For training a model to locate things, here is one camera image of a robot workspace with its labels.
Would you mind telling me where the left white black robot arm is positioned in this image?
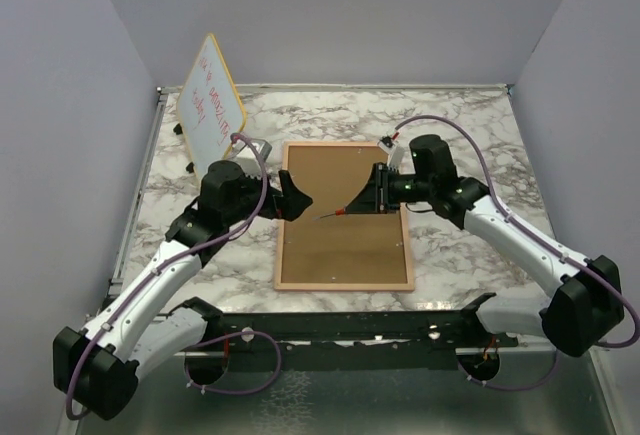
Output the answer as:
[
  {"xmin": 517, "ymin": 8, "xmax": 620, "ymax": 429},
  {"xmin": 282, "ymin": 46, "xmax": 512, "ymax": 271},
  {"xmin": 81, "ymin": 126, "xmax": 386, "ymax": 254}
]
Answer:
[{"xmin": 53, "ymin": 160, "xmax": 313, "ymax": 420}]

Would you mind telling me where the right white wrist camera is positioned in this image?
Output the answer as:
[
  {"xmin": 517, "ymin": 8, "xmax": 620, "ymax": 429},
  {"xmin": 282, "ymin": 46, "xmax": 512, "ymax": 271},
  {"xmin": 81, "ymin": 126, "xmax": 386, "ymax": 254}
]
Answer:
[{"xmin": 377, "ymin": 131, "xmax": 405, "ymax": 170}]

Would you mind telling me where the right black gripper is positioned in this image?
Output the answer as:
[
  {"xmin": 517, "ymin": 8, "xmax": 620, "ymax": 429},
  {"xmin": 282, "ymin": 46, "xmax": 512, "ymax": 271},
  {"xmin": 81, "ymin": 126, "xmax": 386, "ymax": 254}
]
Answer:
[{"xmin": 346, "ymin": 162, "xmax": 434, "ymax": 214}]

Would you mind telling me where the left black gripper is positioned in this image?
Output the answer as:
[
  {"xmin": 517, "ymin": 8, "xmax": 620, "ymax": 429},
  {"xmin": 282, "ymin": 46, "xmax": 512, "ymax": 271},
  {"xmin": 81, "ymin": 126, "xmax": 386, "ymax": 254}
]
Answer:
[{"xmin": 225, "ymin": 164, "xmax": 312, "ymax": 226}]

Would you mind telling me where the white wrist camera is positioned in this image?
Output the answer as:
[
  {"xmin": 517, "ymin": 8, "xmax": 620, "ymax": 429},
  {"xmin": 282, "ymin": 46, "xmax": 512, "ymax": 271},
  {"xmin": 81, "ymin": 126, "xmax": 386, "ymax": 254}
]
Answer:
[
  {"xmin": 377, "ymin": 131, "xmax": 405, "ymax": 170},
  {"xmin": 234, "ymin": 139, "xmax": 272, "ymax": 163}
]

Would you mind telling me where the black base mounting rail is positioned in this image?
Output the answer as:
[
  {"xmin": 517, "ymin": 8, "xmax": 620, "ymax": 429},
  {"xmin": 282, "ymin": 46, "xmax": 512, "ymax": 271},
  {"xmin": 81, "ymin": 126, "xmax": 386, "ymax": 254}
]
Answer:
[{"xmin": 182, "ymin": 298, "xmax": 517, "ymax": 372}]

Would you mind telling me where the small yellow-framed whiteboard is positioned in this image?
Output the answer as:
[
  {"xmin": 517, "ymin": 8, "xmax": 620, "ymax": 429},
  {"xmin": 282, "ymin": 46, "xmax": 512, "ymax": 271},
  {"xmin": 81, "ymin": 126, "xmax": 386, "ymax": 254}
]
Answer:
[{"xmin": 176, "ymin": 33, "xmax": 247, "ymax": 179}]

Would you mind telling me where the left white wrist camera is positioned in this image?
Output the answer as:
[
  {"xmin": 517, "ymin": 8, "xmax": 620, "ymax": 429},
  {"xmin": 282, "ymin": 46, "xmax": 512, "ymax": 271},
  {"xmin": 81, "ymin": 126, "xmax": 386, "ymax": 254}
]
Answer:
[{"xmin": 234, "ymin": 139, "xmax": 272, "ymax": 163}]

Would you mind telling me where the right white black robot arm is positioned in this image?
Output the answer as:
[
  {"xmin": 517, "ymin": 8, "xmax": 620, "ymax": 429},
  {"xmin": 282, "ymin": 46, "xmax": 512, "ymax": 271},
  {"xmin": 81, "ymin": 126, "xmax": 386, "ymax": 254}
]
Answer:
[{"xmin": 344, "ymin": 135, "xmax": 624, "ymax": 357}]

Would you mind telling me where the pink picture frame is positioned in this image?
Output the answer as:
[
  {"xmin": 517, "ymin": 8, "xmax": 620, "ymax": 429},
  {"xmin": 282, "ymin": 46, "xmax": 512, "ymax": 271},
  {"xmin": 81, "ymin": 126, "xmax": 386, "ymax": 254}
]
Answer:
[{"xmin": 274, "ymin": 141, "xmax": 415, "ymax": 292}]

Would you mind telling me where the blue red screwdriver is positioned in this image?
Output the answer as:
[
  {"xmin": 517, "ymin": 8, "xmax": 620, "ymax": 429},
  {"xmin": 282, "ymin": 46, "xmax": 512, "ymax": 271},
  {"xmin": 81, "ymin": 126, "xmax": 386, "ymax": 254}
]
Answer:
[{"xmin": 313, "ymin": 208, "xmax": 345, "ymax": 221}]

